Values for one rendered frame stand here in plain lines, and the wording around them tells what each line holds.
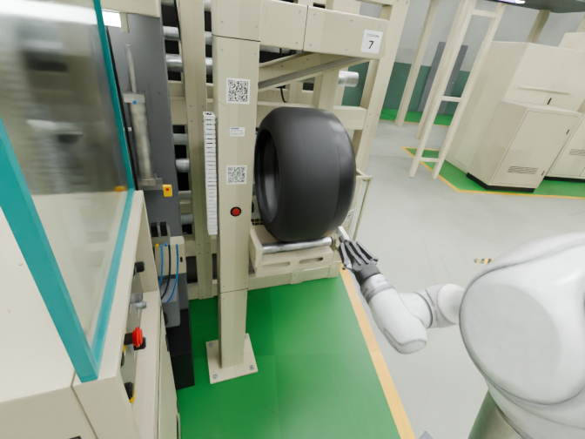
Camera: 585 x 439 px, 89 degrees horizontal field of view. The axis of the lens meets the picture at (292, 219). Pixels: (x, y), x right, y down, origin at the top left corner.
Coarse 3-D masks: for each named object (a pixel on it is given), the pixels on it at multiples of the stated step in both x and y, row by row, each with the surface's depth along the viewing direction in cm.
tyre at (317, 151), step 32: (288, 128) 104; (320, 128) 106; (256, 160) 140; (288, 160) 101; (320, 160) 102; (352, 160) 107; (256, 192) 142; (288, 192) 103; (320, 192) 104; (352, 192) 110; (288, 224) 110; (320, 224) 113
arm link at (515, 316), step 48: (576, 240) 23; (480, 288) 24; (528, 288) 21; (576, 288) 19; (480, 336) 24; (528, 336) 20; (576, 336) 18; (528, 384) 20; (576, 384) 18; (480, 432) 32; (528, 432) 25; (576, 432) 22
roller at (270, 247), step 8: (296, 240) 130; (304, 240) 131; (312, 240) 132; (320, 240) 133; (328, 240) 134; (264, 248) 124; (272, 248) 125; (280, 248) 127; (288, 248) 128; (296, 248) 130; (304, 248) 132
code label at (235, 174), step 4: (228, 168) 108; (232, 168) 108; (236, 168) 109; (240, 168) 109; (244, 168) 110; (228, 172) 109; (232, 172) 109; (236, 172) 110; (240, 172) 110; (244, 172) 111; (228, 176) 109; (232, 176) 110; (236, 176) 110; (240, 176) 111; (244, 176) 112; (228, 180) 110; (232, 180) 111; (236, 180) 111; (240, 180) 112; (244, 180) 112; (228, 184) 111
